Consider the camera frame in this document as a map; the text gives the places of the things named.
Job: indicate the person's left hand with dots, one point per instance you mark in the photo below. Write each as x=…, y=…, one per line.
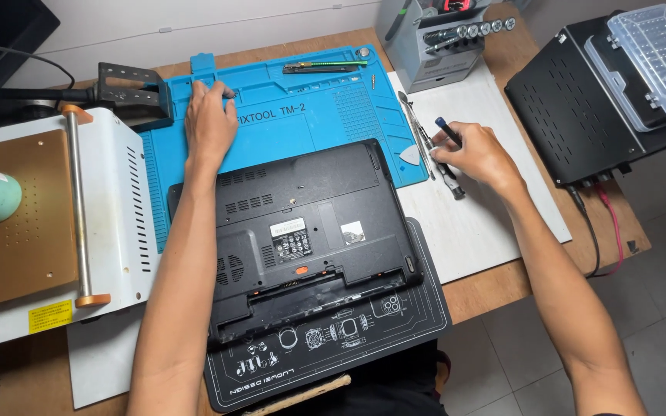
x=209, y=124

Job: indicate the person's right hand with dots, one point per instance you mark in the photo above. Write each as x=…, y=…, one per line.
x=480, y=156

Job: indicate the person's right fingers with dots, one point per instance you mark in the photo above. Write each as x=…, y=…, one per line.
x=444, y=144

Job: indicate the blue-tipped black screwdriver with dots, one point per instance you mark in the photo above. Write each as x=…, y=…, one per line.
x=447, y=130

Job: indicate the white triangular opening pick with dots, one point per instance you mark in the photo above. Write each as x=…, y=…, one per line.
x=410, y=155

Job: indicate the silver metal tweezers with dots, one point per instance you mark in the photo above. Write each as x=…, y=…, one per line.
x=414, y=124

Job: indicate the grey black screwdriver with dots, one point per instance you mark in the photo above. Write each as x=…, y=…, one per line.
x=451, y=182

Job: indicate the grey tool organizer stand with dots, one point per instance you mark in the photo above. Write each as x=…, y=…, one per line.
x=419, y=63

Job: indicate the white plastic sheet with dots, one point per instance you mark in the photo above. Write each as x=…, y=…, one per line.
x=99, y=358
x=472, y=225

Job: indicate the black vented metal box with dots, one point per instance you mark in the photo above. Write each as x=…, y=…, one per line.
x=564, y=115

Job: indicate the green black utility knife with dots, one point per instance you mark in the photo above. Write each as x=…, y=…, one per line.
x=321, y=67

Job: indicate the blue silicone repair mat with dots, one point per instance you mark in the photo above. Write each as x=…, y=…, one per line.
x=298, y=110

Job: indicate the black laptop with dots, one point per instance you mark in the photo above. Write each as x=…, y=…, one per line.
x=315, y=231

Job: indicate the black printed work mat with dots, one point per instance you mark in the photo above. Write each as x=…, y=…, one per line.
x=362, y=341

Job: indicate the clear plastic compartment box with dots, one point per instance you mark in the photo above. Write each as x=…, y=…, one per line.
x=645, y=63

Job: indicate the person's black clothing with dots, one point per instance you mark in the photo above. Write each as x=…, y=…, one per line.
x=391, y=387

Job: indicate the wooden stick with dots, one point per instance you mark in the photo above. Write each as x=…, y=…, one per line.
x=304, y=394

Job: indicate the white screen separator machine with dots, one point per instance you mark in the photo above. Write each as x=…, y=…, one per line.
x=110, y=196

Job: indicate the black monitor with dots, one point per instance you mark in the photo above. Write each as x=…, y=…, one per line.
x=3, y=34

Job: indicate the black perforated metal bracket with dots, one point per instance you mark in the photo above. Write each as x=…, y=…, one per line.
x=136, y=95

